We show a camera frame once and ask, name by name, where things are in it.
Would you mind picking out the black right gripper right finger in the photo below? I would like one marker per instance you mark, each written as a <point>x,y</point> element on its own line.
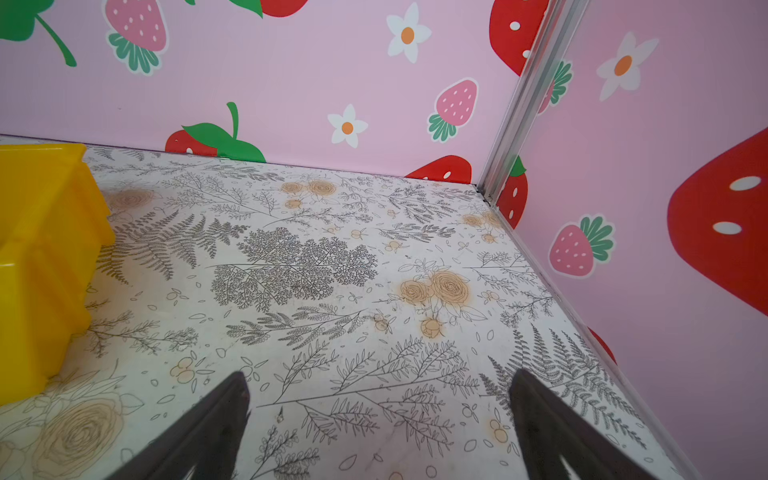
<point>554,440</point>

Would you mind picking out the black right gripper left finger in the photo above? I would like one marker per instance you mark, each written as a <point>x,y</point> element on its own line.
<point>203,443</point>

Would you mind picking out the yellow plastic bin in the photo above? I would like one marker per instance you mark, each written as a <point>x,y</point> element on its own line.
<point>54,222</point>

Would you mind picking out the aluminium corner post right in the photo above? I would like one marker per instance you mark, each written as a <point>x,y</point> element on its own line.
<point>530,38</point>

